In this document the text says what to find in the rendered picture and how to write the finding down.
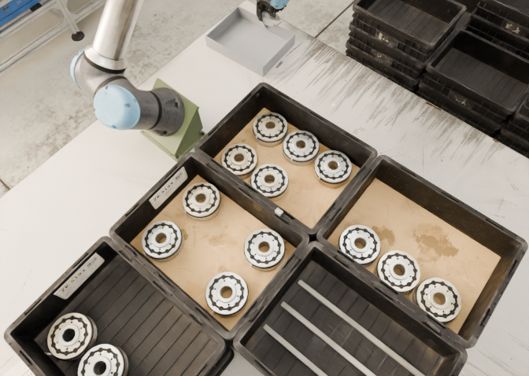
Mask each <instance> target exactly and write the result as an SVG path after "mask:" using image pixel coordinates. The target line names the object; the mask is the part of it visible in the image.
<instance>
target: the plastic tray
mask: <svg viewBox="0 0 529 376"><path fill-rule="evenodd" d="M205 41H206V45H207V47H209V48H211V49H212V50H215V51H216V52H218V53H220V54H222V55H224V56H225V57H227V58H229V59H231V60H233V61H234V62H236V63H238V64H240V65H241V66H243V67H245V68H248V69H249V70H250V71H252V72H255V73H256V74H258V75H259V76H262V77H264V76H265V75H266V74H267V73H268V72H269V71H270V70H271V69H272V68H273V67H274V65H275V64H276V63H277V62H278V61H279V60H280V59H281V58H282V57H283V56H284V55H285V54H286V53H287V52H288V50H289V49H290V48H291V47H292V46H293V45H294V41H295V34H294V33H292V32H290V31H288V30H286V29H284V28H281V27H280V26H278V25H276V24H274V26H273V27H272V26H268V27H267V28H265V27H264V26H263V25H262V24H261V22H260V21H259V20H258V18H257V15H256V14H254V13H251V12H250V11H248V10H246V9H244V8H242V7H240V6H237V7H236V8H235V9H234V10H232V11H231V12H230V13H229V14H228V15H227V16H226V17H225V18H224V19H223V20H222V21H221V22H220V23H219V24H218V25H217V26H216V27H215V28H213V29H212V30H211V31H210V32H209V33H208V34H207V35H206V36H205Z"/></svg>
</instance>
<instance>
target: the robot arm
mask: <svg viewBox="0 0 529 376"><path fill-rule="evenodd" d="M143 1H144V0H105V5H104V8H103V10H102V15H101V18H100V21H99V24H98V29H97V31H96V34H95V37H94V41H93V44H90V45H89V46H86V48H85V49H83V50H81V51H80V52H79V55H76V56H74V58H73V59H72V63H71V67H70V72H71V76H72V78H73V80H74V81H75V82H76V85H77V86H78V88H80V89H81V90H82V91H83V92H84V93H85V94H86V95H87V96H88V97H89V99H91V100H92V101H93V102H94V108H95V109H96V111H94V112H95V115H96V117H97V118H98V120H99V121H100V122H101V123H102V124H104V125H105V126H107V127H109V128H112V129H117V130H121V131H124V130H147V131H149V132H151V133H153V134H155V135H159V136H169V135H173V134H175V133H176V132H177V131H178V130H179V129H180V128H181V126H182V124H183V120H184V117H185V108H184V103H183V100H182V98H181V97H180V95H179V94H178V93H177V92H176V91H175V90H173V89H171V88H167V87H158V88H155V89H152V90H139V89H137V88H136V87H135V86H134V85H133V84H132V83H131V82H130V81H129V80H128V79H127V78H126V77H125V76H124V72H125V70H126V67H127V65H128V63H127V60H126V59H125V57H124V55H125V53H126V50H127V48H128V43H129V41H130V38H131V35H132V32H133V30H134V27H135V23H136V21H137V19H138V16H139V12H140V9H141V7H142V3H143ZM288 2H289V0H257V6H256V7H257V11H256V13H257V18H258V20H259V21H260V22H261V24H262V25H263V26H264V27H265V28H267V27H268V26H272V27H273V26H274V23H273V22H272V21H271V20H280V17H279V15H278V14H277V13H276V12H279V11H282V10H283V9H284V7H287V3H288Z"/></svg>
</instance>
